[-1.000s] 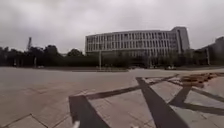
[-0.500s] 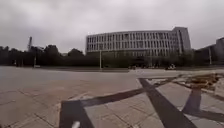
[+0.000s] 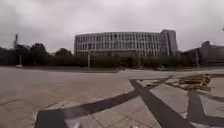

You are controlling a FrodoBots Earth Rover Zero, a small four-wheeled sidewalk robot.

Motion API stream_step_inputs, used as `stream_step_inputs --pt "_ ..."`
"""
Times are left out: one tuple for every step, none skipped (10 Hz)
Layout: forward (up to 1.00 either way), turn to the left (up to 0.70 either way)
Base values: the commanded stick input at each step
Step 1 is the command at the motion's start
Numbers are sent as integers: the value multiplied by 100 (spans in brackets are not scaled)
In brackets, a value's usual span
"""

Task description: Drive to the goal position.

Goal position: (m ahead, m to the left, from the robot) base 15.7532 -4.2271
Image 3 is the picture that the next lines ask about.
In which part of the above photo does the wide pale multi-storey building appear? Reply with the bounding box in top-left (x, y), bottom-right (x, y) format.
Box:
top-left (73, 29), bottom-right (179, 66)

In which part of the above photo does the grey paved plaza ground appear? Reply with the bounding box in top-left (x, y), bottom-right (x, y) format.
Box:
top-left (0, 65), bottom-right (224, 128)

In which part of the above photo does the robot's own part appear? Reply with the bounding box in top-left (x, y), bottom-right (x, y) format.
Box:
top-left (71, 121), bottom-right (81, 128)

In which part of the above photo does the row of trees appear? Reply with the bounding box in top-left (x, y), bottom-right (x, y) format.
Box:
top-left (0, 42), bottom-right (201, 69)

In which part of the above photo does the pile of wooden planks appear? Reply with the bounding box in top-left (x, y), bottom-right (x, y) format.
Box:
top-left (177, 73), bottom-right (213, 93)

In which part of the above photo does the tall lamp pole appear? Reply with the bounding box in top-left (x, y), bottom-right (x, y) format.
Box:
top-left (13, 33), bottom-right (23, 67)

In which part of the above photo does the low grey building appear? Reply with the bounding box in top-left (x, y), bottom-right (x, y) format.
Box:
top-left (185, 40), bottom-right (224, 67)

